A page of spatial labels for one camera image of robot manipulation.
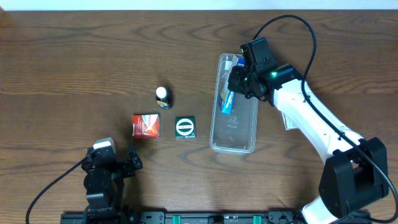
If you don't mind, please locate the blue cooling sheet box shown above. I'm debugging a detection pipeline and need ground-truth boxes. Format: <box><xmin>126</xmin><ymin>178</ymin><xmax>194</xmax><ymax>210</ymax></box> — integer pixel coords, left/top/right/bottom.
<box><xmin>218</xmin><ymin>55</ymin><xmax>245</xmax><ymax>114</ymax></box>

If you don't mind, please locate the red Panadol box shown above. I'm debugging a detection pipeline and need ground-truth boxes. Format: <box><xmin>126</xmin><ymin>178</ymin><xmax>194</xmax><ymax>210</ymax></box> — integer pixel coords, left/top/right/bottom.
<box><xmin>131</xmin><ymin>114</ymin><xmax>160</xmax><ymax>139</ymax></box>

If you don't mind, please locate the clear plastic container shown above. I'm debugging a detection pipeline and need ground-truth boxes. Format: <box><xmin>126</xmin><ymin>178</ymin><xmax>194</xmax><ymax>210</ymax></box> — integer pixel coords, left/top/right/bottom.
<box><xmin>210</xmin><ymin>54</ymin><xmax>258</xmax><ymax>155</ymax></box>

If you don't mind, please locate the white green medicine box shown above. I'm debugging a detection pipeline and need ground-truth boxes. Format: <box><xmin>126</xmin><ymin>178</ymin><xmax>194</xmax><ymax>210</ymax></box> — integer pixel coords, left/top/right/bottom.
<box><xmin>281</xmin><ymin>112</ymin><xmax>299</xmax><ymax>131</ymax></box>

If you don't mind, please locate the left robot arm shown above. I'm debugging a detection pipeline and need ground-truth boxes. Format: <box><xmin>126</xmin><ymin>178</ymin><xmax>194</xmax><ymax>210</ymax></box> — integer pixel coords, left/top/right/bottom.
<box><xmin>81</xmin><ymin>138</ymin><xmax>142</xmax><ymax>223</ymax></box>

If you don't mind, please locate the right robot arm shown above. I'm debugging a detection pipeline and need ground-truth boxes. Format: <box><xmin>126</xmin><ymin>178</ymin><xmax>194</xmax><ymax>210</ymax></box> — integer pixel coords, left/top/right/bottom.
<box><xmin>228</xmin><ymin>65</ymin><xmax>397</xmax><ymax>223</ymax></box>

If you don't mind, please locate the green white square box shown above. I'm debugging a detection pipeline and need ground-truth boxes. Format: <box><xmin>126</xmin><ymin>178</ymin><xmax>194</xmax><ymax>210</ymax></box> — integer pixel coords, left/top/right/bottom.
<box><xmin>175</xmin><ymin>116</ymin><xmax>196</xmax><ymax>139</ymax></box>

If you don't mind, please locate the dark syrup bottle white cap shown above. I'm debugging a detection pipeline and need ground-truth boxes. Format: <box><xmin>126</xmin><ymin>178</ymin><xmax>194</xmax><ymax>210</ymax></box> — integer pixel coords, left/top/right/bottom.
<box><xmin>155</xmin><ymin>86</ymin><xmax>173</xmax><ymax>110</ymax></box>

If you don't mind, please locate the black mounting rail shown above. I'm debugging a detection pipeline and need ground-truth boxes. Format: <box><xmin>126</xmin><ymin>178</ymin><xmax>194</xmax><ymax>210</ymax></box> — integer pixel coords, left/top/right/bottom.
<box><xmin>60</xmin><ymin>210</ymin><xmax>306</xmax><ymax>224</ymax></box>

